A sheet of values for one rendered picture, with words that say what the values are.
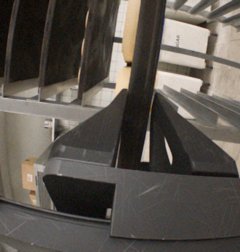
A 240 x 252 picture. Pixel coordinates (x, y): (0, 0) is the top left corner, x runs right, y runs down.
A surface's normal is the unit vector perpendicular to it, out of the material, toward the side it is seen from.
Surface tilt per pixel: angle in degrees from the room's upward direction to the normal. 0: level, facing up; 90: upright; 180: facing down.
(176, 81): 92
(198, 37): 93
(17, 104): 90
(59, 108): 90
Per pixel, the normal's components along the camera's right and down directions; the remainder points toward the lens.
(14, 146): -0.03, 0.29
